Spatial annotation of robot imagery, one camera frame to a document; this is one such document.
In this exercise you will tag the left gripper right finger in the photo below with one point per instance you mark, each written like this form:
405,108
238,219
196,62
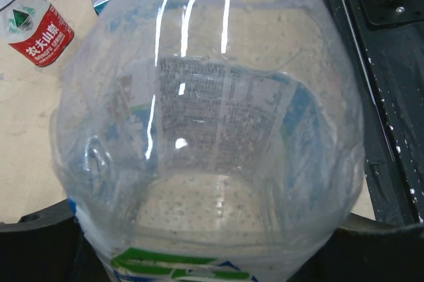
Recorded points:
366,250

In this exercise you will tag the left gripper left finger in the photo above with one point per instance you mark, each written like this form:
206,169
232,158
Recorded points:
48,245

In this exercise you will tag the clear labelled bottle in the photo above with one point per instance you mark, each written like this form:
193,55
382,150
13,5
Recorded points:
209,140

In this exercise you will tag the clear bottle with red ring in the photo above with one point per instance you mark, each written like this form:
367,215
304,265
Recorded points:
35,29

